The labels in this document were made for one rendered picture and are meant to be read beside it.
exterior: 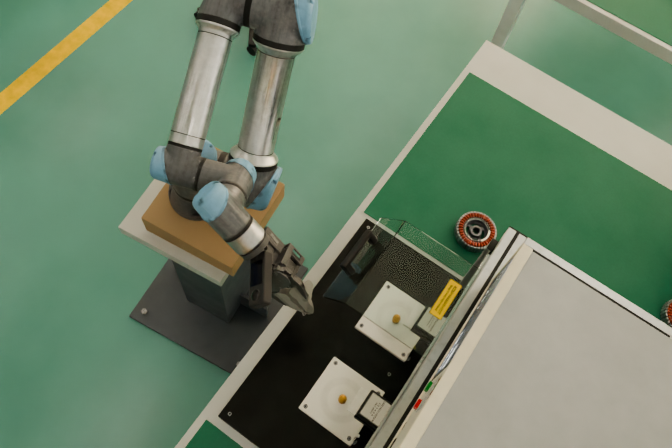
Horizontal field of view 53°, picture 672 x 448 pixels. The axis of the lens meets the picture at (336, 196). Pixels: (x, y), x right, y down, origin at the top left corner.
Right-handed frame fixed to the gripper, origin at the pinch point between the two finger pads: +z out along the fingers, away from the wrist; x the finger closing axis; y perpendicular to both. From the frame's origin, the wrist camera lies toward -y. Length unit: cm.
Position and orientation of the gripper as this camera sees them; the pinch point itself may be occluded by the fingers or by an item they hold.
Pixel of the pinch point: (307, 311)
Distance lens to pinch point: 149.7
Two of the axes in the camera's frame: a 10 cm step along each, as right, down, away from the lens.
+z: 5.9, 7.1, 3.9
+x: -7.6, 3.2, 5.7
